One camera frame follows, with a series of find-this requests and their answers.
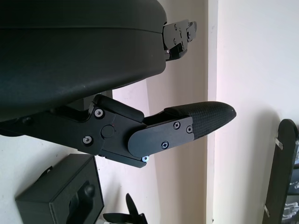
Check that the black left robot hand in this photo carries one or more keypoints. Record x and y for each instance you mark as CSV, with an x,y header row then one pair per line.
x,y
70,58

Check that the black box base with insert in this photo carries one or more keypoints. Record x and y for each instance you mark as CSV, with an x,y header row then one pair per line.
x,y
58,196

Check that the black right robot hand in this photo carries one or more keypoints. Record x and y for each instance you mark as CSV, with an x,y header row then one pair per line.
x,y
130,213

